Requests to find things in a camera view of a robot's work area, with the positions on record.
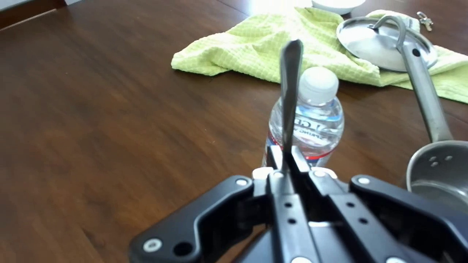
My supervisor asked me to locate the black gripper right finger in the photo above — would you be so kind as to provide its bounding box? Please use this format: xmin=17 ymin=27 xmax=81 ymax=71
xmin=286 ymin=144 xmax=468 ymax=263

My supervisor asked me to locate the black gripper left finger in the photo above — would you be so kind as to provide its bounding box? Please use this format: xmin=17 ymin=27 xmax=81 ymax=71
xmin=127 ymin=144 xmax=318 ymax=263

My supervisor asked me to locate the silver metal spoon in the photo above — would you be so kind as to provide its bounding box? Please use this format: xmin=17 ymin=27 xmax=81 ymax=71
xmin=277 ymin=38 xmax=305 ymax=169

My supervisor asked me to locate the clear plastic water bottle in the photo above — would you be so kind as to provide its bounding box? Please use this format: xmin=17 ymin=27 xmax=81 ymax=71
xmin=264 ymin=65 xmax=346 ymax=169

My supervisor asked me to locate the light green dish cloth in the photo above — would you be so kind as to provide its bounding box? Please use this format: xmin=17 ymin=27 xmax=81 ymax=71
xmin=169 ymin=6 xmax=468 ymax=105

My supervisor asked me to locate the steel saucepan with handle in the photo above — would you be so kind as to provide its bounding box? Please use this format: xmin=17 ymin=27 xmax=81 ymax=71
xmin=394 ymin=36 xmax=468 ymax=213

